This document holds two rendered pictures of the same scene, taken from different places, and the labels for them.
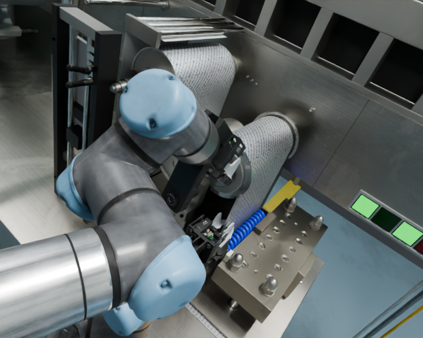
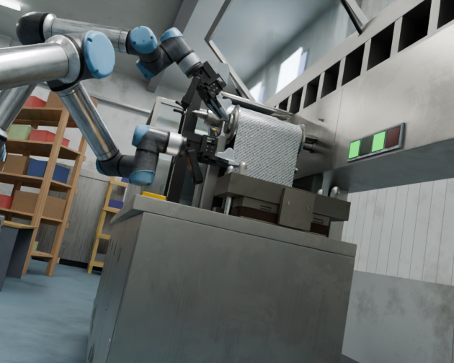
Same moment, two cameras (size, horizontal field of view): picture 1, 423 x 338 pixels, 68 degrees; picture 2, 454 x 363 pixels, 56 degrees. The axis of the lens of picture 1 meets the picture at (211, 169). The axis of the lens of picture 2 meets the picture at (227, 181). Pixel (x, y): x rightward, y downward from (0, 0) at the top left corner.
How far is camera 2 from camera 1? 1.49 m
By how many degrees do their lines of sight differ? 65
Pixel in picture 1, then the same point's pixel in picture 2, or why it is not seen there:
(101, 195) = not seen: hidden behind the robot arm
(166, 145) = (168, 44)
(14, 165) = not seen: hidden behind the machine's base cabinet
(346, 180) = (344, 144)
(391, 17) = (342, 50)
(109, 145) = not seen: hidden behind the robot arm
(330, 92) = (328, 104)
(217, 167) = (205, 84)
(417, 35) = (352, 46)
